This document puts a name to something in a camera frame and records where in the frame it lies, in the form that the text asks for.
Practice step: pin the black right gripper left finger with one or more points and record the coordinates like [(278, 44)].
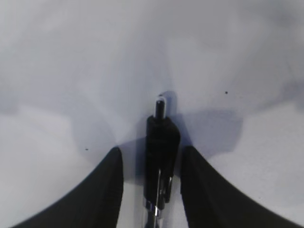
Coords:
[(94, 203)]

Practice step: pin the black gel pen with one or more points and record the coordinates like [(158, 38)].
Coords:
[(161, 147)]

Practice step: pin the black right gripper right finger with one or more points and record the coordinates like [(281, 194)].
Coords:
[(210, 201)]

